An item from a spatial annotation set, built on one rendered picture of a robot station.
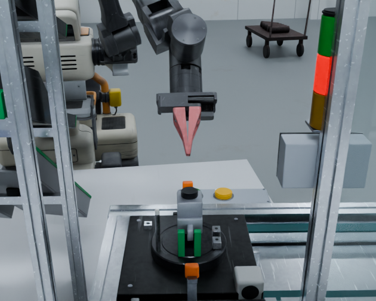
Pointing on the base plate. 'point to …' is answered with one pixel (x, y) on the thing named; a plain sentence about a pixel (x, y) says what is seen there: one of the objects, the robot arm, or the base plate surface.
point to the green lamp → (326, 35)
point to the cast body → (189, 211)
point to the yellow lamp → (317, 110)
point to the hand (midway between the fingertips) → (188, 150)
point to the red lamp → (321, 74)
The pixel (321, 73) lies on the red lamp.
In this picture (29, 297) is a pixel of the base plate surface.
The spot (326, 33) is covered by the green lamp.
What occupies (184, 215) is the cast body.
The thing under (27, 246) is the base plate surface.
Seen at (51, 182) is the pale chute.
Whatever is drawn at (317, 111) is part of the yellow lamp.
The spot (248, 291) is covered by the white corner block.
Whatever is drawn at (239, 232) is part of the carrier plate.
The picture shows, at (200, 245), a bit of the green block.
